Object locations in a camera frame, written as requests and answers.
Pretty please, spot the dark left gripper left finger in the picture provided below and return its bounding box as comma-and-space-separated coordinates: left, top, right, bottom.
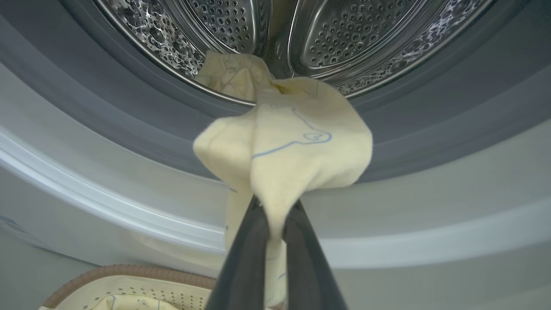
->
204, 196, 269, 310

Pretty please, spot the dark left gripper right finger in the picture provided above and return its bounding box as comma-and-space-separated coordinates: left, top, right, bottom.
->
282, 200, 348, 310

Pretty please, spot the white front-load washing machine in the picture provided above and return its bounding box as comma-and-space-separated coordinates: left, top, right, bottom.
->
0, 0, 551, 310

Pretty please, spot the stainless steel washing machine drum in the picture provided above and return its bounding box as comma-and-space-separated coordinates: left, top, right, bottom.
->
93, 0, 493, 106

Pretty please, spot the cream perforated basket brown rim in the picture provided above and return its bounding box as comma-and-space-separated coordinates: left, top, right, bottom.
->
39, 264, 218, 310

